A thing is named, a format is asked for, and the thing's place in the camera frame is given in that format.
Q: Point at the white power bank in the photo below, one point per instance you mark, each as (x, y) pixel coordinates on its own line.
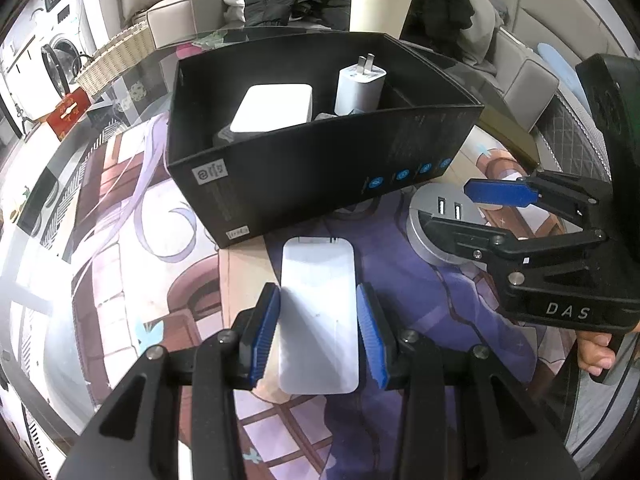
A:
(318, 320)

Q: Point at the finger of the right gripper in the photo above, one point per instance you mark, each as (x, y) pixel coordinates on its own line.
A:
(562, 194)
(568, 256)

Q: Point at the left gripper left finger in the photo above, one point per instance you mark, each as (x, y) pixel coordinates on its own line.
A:
(134, 435)

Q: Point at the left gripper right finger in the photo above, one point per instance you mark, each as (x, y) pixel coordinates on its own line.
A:
(503, 433)

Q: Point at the person's right hand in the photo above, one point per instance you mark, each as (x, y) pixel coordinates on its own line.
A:
(594, 352)

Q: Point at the white pronged wall charger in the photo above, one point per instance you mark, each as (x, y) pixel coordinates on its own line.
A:
(359, 87)

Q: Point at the white washing machine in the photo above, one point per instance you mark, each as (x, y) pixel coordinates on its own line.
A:
(43, 54)

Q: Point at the red box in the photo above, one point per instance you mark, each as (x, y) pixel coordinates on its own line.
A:
(68, 112)

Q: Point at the anime printed desk mat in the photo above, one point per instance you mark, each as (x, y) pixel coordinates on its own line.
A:
(359, 360)

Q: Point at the cream tumbler cup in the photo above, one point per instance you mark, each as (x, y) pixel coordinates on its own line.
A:
(382, 16)

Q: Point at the black cardboard box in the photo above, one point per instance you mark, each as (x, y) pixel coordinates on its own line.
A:
(245, 188)

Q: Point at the woven wicker basket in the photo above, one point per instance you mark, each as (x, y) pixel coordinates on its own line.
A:
(124, 51)

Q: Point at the white square charger brick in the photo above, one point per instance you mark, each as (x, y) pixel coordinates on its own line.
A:
(268, 107)

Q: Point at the grey sofa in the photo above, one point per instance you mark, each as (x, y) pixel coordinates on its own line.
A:
(528, 50)

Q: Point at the round silver USB hub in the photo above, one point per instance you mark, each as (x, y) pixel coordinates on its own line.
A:
(432, 208)

